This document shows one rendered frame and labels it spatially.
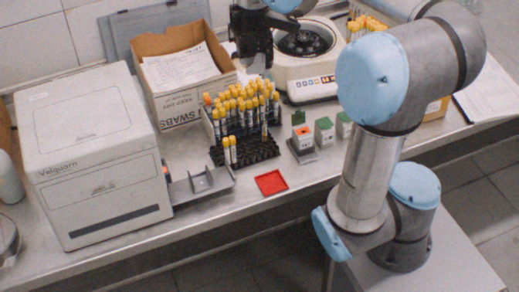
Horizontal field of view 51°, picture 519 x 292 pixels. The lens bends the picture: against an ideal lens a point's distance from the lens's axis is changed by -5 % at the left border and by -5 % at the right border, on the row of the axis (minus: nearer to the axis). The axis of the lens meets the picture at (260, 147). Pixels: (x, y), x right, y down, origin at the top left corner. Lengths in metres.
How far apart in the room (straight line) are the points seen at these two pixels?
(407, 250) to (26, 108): 0.89
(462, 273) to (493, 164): 1.59
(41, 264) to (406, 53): 1.00
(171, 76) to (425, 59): 1.06
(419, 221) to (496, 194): 1.60
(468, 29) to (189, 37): 1.13
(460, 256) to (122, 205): 0.77
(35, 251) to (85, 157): 0.35
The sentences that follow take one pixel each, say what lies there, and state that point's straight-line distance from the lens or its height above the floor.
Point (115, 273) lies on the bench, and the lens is 2.08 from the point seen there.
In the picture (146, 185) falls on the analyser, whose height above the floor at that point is 1.02.
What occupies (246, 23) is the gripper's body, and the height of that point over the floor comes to 1.30.
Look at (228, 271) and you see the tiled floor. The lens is 2.33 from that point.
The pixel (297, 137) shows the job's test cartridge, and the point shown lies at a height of 0.95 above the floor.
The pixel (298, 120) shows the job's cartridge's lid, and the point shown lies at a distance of 1.48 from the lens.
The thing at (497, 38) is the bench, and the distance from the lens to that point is 2.07.
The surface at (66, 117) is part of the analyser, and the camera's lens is 1.28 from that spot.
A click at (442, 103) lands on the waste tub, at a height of 0.94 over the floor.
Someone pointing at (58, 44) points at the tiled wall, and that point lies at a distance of 1.78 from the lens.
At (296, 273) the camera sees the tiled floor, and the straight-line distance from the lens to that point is 2.32.
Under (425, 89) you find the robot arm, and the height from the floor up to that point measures 1.51.
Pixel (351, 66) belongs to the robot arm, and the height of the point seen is 1.52.
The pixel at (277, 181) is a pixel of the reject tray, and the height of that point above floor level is 0.88.
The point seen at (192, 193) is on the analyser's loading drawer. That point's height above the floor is 0.91.
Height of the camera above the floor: 1.99
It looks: 46 degrees down
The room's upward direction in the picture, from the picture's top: 2 degrees counter-clockwise
